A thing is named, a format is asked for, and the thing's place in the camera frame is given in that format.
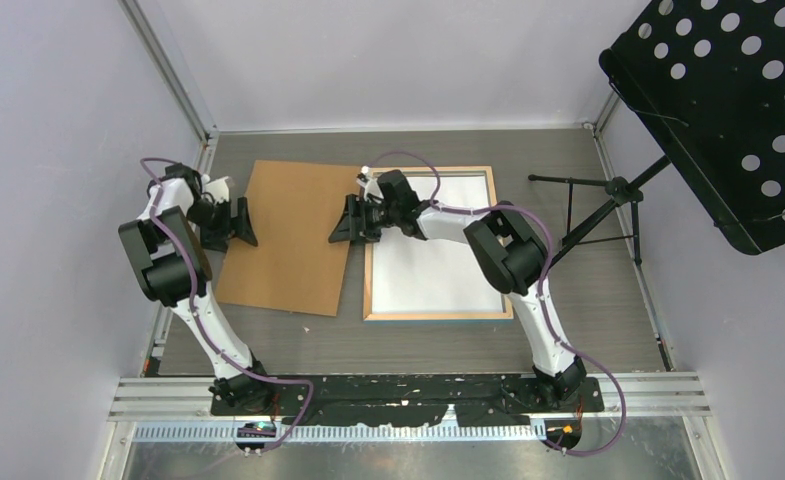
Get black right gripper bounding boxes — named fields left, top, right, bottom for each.
left=328, top=195, right=399, bottom=248

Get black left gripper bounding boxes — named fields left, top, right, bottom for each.
left=188, top=197, right=259, bottom=253

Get brown backing board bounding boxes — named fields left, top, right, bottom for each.
left=215, top=160, right=359, bottom=316

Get orange flower photo print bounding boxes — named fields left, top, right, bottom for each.
left=372, top=175, right=505, bottom=314

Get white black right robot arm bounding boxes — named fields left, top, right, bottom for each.
left=328, top=166, right=587, bottom=411

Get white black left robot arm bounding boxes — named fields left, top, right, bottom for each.
left=118, top=159, right=275, bottom=414

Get black music stand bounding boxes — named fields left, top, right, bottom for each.
left=561, top=1, right=785, bottom=255

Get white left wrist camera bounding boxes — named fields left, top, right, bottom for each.
left=200, top=174, right=234, bottom=205

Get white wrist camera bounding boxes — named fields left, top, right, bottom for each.
left=356, top=165, right=383, bottom=199
left=200, top=174, right=234, bottom=205

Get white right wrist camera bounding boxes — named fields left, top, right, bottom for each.
left=356, top=165, right=383, bottom=199

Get light wooden picture frame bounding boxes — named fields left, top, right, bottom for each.
left=362, top=165, right=515, bottom=323

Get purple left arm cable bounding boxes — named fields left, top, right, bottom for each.
left=140, top=156, right=315, bottom=455

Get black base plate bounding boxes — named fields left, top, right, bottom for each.
left=210, top=373, right=604, bottom=427

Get aluminium front rail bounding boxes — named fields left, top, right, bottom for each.
left=109, top=372, right=710, bottom=446

